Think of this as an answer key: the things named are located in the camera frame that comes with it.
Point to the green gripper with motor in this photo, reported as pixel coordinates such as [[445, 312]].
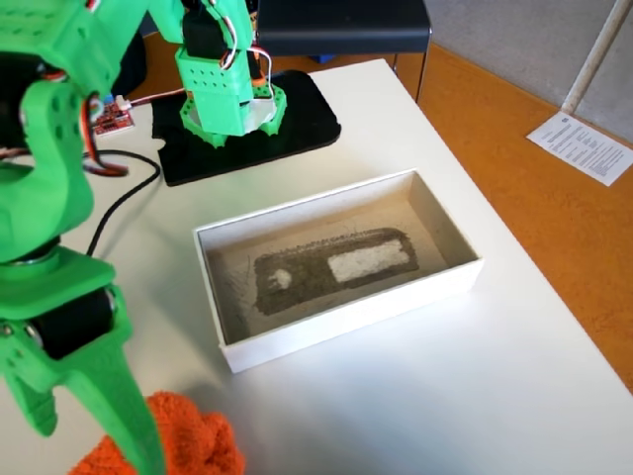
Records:
[[69, 329]]

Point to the orange fluffy cloth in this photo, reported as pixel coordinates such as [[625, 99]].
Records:
[[198, 440]]

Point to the green 3D-printed robot arm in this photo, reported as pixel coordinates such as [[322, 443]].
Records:
[[49, 54]]

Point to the red circuit board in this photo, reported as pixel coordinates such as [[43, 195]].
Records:
[[113, 119]]

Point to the black base mat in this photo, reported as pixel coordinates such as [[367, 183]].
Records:
[[297, 114]]

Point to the black chair seat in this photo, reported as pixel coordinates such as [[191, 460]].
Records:
[[341, 25]]

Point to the metal chair leg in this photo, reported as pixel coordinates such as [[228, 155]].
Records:
[[423, 76]]

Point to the printed white paper sheet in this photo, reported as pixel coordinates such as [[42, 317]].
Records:
[[581, 147]]

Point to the white vertical pipe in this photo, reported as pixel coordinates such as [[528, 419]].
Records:
[[596, 54]]

